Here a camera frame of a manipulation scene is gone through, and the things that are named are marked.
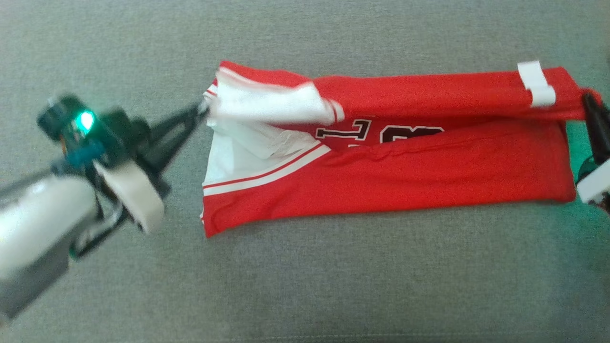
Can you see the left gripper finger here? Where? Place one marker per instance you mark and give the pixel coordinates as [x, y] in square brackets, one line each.
[174, 147]
[176, 121]

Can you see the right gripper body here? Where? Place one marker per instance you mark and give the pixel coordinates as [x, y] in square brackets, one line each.
[598, 186]

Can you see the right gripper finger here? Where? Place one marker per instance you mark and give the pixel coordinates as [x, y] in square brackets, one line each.
[601, 136]

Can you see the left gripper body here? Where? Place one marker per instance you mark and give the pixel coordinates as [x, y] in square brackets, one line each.
[128, 190]

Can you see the red and white jersey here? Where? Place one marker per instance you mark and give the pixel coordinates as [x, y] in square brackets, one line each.
[381, 181]

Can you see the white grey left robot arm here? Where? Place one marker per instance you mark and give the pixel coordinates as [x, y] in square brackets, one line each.
[38, 238]

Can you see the grey sofa seat cushion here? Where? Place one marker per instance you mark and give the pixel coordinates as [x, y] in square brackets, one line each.
[305, 286]

